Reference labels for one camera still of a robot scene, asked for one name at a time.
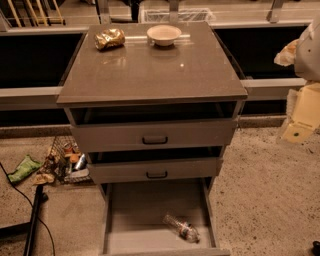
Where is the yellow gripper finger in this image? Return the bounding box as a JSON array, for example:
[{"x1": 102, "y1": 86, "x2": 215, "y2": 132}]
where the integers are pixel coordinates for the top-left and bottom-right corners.
[
  {"x1": 278, "y1": 120, "x2": 313, "y2": 143},
  {"x1": 274, "y1": 39, "x2": 298, "y2": 67}
]

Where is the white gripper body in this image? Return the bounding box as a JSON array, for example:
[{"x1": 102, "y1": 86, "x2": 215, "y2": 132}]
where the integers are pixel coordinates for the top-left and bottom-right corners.
[{"x1": 289, "y1": 83, "x2": 320, "y2": 130}]

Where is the clear plastic water bottle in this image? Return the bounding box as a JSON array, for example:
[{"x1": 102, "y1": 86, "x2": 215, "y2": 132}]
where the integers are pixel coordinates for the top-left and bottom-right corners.
[{"x1": 163, "y1": 214, "x2": 200, "y2": 243}]

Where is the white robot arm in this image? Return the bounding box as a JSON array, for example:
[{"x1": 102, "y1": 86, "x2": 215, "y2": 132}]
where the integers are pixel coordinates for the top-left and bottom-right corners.
[{"x1": 274, "y1": 16, "x2": 320, "y2": 143}]

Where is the grey top drawer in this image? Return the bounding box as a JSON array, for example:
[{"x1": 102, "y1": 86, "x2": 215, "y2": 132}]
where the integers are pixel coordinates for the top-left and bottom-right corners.
[{"x1": 71, "y1": 120, "x2": 237, "y2": 153}]

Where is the grey drawer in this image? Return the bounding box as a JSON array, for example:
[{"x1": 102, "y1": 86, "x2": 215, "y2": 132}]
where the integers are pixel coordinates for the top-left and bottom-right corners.
[
  {"x1": 71, "y1": 120, "x2": 237, "y2": 153},
  {"x1": 101, "y1": 178, "x2": 230, "y2": 256},
  {"x1": 88, "y1": 158, "x2": 223, "y2": 184}
]

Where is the grey drawer cabinet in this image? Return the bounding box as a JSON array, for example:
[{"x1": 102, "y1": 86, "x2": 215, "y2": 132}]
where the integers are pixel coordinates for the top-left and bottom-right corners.
[{"x1": 55, "y1": 21, "x2": 249, "y2": 256}]

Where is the grey bottom drawer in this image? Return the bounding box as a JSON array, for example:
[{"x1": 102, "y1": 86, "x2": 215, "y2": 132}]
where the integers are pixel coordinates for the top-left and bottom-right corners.
[{"x1": 101, "y1": 178, "x2": 230, "y2": 256}]

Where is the grey middle drawer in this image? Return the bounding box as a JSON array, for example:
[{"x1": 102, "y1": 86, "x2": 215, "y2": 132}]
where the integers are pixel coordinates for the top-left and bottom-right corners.
[{"x1": 88, "y1": 158, "x2": 223, "y2": 184}]

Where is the white bowl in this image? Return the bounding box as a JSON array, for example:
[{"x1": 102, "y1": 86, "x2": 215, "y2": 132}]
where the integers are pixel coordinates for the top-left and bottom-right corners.
[{"x1": 147, "y1": 25, "x2": 182, "y2": 47}]

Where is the gold crumpled snack bag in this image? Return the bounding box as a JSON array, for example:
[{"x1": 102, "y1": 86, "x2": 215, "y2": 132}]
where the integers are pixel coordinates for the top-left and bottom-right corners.
[{"x1": 94, "y1": 28, "x2": 125, "y2": 51}]

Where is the silver can in basket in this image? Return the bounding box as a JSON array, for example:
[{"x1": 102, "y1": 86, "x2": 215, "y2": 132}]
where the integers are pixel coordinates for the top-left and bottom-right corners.
[{"x1": 74, "y1": 154, "x2": 87, "y2": 171}]

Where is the yellow snack bag on floor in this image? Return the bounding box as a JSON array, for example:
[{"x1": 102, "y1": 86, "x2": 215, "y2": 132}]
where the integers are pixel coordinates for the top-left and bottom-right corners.
[{"x1": 33, "y1": 173, "x2": 55, "y2": 185}]

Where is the green snack bag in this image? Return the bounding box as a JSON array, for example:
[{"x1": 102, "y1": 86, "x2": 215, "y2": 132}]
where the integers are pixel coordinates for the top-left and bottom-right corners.
[{"x1": 8, "y1": 155, "x2": 42, "y2": 184}]

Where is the black stand leg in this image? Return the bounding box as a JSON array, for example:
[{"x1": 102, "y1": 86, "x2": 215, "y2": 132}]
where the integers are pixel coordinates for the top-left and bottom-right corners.
[{"x1": 0, "y1": 185, "x2": 45, "y2": 256}]

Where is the grey metal rail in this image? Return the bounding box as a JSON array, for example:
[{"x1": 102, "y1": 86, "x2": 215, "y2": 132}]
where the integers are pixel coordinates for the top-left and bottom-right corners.
[{"x1": 0, "y1": 78, "x2": 305, "y2": 111}]

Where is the white wire basket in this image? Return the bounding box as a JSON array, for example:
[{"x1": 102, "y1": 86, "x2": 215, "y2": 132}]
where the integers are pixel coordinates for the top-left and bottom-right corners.
[{"x1": 139, "y1": 8, "x2": 216, "y2": 23}]

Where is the wire basket with items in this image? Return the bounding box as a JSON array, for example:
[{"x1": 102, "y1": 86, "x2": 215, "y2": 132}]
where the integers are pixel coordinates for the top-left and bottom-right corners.
[{"x1": 40, "y1": 136, "x2": 91, "y2": 184}]

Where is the black cable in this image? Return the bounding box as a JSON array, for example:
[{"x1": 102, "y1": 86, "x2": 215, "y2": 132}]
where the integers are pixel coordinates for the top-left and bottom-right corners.
[{"x1": 0, "y1": 162, "x2": 56, "y2": 256}]

